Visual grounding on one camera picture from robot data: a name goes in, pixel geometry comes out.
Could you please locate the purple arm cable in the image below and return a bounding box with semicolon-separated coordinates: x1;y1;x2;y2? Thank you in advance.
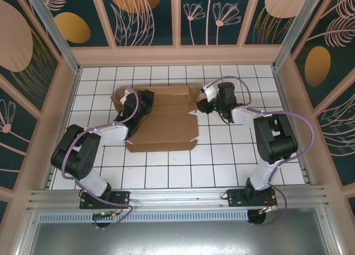
206;76;316;228
61;86;139;231

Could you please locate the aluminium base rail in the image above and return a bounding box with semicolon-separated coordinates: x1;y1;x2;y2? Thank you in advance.
26;185;331;211

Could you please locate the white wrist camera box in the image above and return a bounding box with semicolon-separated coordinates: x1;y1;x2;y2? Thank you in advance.
201;82;220;103
119;89;131;105

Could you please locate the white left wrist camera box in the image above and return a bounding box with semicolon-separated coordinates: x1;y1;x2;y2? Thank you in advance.
119;89;131;105

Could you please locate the aluminium frame post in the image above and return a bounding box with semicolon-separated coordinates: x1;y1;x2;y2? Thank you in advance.
22;0;83;74
271;0;325;72

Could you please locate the aluminium side rail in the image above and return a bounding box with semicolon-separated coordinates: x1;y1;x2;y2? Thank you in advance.
273;67;311;185
41;67;83;191

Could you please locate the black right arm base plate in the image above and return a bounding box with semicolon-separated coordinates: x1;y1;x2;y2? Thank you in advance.
226;188;278;208

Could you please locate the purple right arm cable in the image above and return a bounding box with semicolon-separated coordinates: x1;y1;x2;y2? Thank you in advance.
206;76;316;228

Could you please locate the grey slotted cable duct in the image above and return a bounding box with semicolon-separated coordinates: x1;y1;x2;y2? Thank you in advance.
38;210;249;223

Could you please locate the brown cardboard paper box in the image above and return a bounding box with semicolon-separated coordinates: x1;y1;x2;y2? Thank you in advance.
110;85;200;153

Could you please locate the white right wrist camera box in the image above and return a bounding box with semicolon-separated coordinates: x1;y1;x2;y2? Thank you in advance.
201;82;220;103

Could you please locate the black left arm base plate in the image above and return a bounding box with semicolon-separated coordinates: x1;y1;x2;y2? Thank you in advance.
79;190;131;210

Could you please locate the grey metal sheet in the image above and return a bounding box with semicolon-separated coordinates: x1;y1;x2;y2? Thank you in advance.
16;207;342;255

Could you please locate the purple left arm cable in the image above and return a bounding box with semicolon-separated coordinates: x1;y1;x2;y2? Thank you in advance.
61;86;139;231

